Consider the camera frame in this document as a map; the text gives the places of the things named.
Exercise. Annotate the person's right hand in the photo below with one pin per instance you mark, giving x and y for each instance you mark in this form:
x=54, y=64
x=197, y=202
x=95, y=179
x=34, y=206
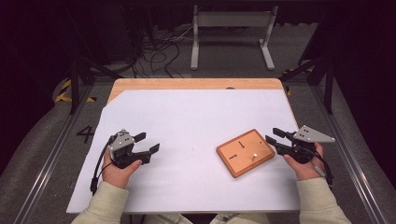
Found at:
x=306, y=171

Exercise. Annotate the person's left hand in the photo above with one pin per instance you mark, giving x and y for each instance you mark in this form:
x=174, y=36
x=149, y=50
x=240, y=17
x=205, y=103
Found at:
x=116, y=174

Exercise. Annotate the yellow black floor tape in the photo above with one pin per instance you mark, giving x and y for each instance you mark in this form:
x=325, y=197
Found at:
x=62, y=99
x=289, y=91

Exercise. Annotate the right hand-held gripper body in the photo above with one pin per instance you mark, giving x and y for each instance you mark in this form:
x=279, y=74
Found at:
x=303, y=146

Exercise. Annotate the dark screw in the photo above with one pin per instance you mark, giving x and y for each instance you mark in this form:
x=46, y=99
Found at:
x=241, y=144
x=233, y=156

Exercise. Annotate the person's right leg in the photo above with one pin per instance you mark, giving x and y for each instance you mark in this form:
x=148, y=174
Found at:
x=239, y=219

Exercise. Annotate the aluminium rail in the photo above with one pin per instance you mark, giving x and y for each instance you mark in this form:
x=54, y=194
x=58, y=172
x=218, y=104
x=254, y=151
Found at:
x=351, y=168
x=46, y=174

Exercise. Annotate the white metal stand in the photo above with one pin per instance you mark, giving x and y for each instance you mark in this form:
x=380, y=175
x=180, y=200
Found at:
x=232, y=19

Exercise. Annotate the light wooden peg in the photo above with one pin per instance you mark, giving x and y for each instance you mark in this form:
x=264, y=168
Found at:
x=254, y=157

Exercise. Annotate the person's left leg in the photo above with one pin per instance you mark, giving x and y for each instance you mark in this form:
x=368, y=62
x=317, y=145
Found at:
x=169, y=219

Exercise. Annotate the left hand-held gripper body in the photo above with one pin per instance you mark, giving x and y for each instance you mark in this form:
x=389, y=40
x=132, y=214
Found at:
x=122, y=146

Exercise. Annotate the person's leg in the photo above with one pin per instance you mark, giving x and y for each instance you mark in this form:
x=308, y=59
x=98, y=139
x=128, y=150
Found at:
x=169, y=219
x=239, y=219

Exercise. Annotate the black metal stand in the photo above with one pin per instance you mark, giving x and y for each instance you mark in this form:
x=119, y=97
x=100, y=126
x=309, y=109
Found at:
x=74, y=90
x=328, y=90

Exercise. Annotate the white paper sheet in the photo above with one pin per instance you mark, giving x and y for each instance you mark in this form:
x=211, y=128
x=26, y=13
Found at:
x=186, y=118

